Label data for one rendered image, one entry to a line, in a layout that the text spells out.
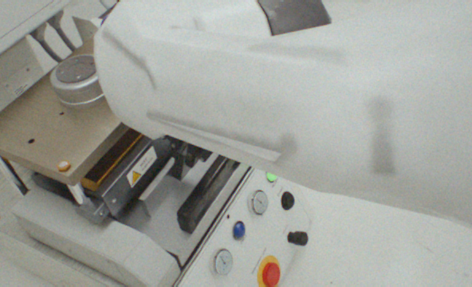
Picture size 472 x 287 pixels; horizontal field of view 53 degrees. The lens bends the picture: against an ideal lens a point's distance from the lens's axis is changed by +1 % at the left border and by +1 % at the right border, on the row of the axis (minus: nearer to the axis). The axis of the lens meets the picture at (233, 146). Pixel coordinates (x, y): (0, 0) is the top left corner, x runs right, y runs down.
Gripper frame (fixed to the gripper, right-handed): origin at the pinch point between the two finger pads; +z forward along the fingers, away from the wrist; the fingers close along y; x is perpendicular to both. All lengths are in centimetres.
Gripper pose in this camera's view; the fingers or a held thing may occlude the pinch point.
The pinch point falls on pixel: (183, 159)
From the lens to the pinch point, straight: 67.1
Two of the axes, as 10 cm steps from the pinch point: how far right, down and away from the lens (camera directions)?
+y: 8.6, 4.9, -1.5
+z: -1.8, 5.6, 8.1
